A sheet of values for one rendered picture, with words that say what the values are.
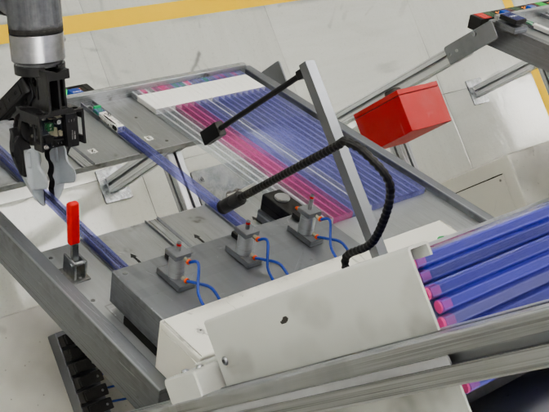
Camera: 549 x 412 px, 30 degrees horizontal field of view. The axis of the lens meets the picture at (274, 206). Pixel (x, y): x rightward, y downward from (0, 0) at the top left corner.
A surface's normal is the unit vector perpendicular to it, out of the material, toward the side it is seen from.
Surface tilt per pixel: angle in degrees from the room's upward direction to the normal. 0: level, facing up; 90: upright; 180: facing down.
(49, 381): 0
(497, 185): 90
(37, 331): 0
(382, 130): 90
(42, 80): 90
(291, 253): 45
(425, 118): 0
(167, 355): 90
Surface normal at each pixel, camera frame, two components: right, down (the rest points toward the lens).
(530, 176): 0.54, -0.27
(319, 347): -0.76, 0.23
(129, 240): 0.14, -0.85
